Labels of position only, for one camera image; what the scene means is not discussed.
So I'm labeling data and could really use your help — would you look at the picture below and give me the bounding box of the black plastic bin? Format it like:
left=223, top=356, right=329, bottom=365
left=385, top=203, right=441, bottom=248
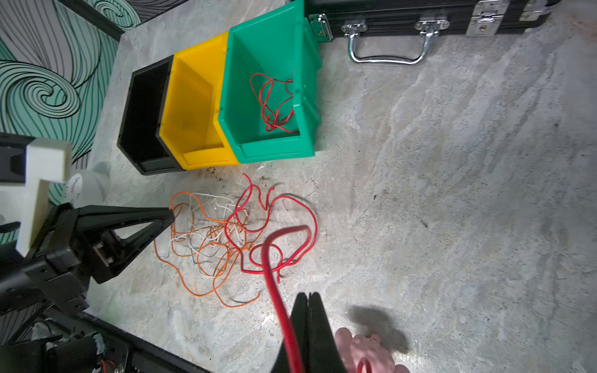
left=117, top=56, right=183, bottom=176

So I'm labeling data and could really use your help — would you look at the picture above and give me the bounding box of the white cable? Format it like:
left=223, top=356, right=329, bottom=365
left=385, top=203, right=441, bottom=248
left=167, top=192, right=243, bottom=257

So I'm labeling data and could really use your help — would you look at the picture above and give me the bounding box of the black corner frame post left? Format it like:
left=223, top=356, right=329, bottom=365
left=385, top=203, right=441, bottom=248
left=59, top=0, right=124, bottom=41

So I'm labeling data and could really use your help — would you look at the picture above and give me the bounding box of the red cable in green bin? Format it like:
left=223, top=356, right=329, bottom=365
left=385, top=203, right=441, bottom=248
left=249, top=71, right=299, bottom=135

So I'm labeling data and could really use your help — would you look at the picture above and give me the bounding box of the pink crumpled object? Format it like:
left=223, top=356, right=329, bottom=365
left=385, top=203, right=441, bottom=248
left=334, top=327, right=410, bottom=373

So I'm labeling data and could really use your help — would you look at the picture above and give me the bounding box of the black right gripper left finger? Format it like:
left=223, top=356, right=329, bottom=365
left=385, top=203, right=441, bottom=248
left=271, top=293, right=308, bottom=372

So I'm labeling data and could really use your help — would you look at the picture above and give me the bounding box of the yellow plastic bin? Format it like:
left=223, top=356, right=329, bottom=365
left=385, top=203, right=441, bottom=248
left=159, top=33, right=239, bottom=170

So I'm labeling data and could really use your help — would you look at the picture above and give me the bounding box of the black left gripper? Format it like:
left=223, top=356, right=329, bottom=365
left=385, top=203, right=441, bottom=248
left=1, top=204, right=175, bottom=315

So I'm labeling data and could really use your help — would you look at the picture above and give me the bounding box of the red cable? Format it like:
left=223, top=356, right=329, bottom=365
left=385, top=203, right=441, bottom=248
left=249, top=71, right=299, bottom=135
left=223, top=173, right=319, bottom=373

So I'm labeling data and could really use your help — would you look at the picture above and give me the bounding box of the black ribbed carrying case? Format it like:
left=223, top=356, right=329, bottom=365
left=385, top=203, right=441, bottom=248
left=304, top=0, right=560, bottom=66

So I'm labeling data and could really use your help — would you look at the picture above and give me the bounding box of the green plastic bin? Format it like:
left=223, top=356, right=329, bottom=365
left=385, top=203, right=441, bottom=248
left=219, top=1, right=322, bottom=163

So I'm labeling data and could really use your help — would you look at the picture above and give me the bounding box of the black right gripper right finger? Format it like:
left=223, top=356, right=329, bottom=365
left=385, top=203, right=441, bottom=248
left=307, top=292, right=346, bottom=373

